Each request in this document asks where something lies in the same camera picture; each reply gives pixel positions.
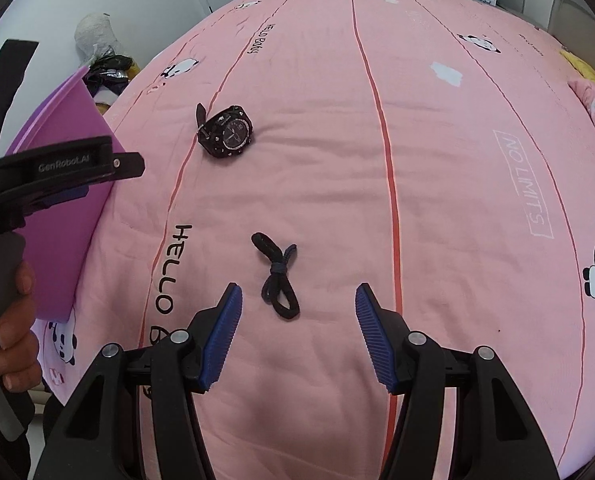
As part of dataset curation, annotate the yellow cloth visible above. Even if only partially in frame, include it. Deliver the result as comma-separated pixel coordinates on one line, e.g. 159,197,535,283
560,47,595,83

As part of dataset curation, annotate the dark crumpled clothing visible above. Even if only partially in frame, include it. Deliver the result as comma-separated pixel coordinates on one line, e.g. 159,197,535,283
84,54,135,103

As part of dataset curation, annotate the black wrist watch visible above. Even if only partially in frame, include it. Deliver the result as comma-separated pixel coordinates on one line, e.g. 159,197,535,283
196,102,254,161

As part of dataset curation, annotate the pink panda print bedsheet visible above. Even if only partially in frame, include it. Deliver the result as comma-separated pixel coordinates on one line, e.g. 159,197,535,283
30,0,595,480

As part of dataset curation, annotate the person's left hand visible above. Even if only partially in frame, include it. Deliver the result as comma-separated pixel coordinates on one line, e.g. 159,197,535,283
0,260,43,391

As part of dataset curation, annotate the purple plastic box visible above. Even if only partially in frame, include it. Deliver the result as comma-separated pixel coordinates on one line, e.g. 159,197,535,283
4,65,128,323

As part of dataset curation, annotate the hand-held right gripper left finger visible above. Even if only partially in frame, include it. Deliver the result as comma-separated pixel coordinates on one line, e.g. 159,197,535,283
42,282,243,480

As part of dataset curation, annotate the black bow hair tie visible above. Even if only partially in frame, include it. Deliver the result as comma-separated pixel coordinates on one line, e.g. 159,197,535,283
250,231,301,320

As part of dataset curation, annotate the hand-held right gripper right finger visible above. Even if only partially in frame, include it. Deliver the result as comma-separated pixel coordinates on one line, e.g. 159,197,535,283
355,282,545,480

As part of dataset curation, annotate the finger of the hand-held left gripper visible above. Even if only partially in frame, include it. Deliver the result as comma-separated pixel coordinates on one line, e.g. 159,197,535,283
27,151,145,211

